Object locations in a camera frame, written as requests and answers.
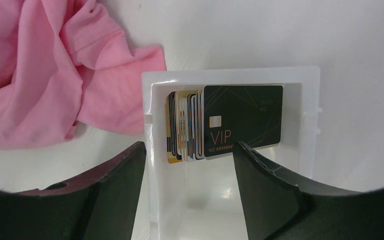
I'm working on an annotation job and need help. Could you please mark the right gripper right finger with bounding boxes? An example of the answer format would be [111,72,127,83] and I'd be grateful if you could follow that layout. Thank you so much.
[232,141,384,240]

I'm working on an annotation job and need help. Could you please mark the white plastic tray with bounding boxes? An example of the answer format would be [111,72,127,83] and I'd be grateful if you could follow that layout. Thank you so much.
[141,66,323,240]

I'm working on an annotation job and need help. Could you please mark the stack of credit cards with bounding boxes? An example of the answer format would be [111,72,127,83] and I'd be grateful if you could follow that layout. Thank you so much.
[165,89,205,164]

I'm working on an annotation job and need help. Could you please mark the black vip card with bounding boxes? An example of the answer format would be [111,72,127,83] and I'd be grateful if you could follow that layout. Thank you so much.
[203,85,284,159]

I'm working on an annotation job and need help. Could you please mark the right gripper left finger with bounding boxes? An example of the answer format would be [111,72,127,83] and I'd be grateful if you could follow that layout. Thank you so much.
[0,141,146,240]

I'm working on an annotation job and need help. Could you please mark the pink cloth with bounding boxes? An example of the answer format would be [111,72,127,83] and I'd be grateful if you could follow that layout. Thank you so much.
[0,0,166,150]

